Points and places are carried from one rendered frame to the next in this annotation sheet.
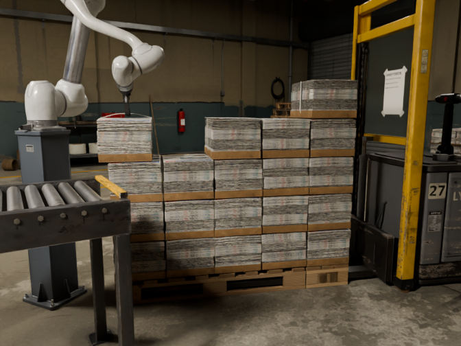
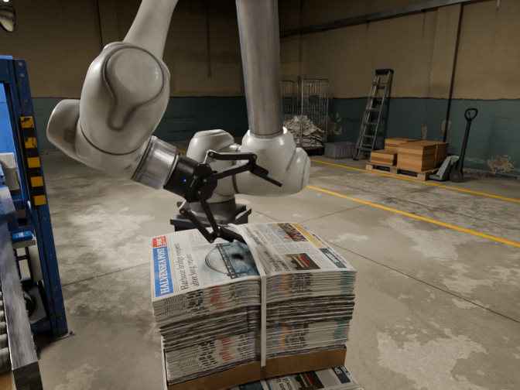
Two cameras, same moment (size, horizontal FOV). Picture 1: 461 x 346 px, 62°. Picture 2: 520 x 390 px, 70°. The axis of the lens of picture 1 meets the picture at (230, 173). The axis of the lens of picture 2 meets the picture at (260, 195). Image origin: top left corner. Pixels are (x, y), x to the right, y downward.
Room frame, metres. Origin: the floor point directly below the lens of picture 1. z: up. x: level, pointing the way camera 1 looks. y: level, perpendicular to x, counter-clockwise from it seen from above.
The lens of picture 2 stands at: (2.21, -0.14, 1.39)
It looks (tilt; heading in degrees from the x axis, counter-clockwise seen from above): 15 degrees down; 84
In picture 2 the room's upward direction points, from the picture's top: straight up
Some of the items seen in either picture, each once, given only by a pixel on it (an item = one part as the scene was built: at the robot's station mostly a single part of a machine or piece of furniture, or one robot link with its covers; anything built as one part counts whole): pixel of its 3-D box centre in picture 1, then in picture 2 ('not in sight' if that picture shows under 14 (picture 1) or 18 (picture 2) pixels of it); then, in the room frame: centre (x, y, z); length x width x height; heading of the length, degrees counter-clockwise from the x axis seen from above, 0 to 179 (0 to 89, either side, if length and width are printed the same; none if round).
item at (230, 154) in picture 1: (230, 151); not in sight; (2.38, 0.00, 0.86); 0.38 x 0.29 x 0.04; 11
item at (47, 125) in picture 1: (39, 125); (206, 204); (2.16, 1.07, 1.03); 0.22 x 0.18 x 0.06; 154
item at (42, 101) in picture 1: (42, 100); (213, 164); (2.19, 1.05, 1.17); 0.18 x 0.16 x 0.22; 158
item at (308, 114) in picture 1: (318, 184); not in sight; (2.49, -0.58, 0.63); 0.38 x 0.29 x 0.97; 11
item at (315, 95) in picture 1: (318, 181); not in sight; (2.49, -0.58, 0.65); 0.39 x 0.30 x 1.29; 11
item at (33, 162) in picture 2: not in sight; (33, 162); (1.25, 1.86, 1.05); 0.05 x 0.05 x 0.45; 30
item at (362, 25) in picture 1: (356, 129); not in sight; (2.90, -0.95, 0.97); 0.09 x 0.09 x 1.75; 11
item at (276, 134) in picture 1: (276, 136); not in sight; (2.44, -0.29, 0.95); 0.38 x 0.29 x 0.23; 10
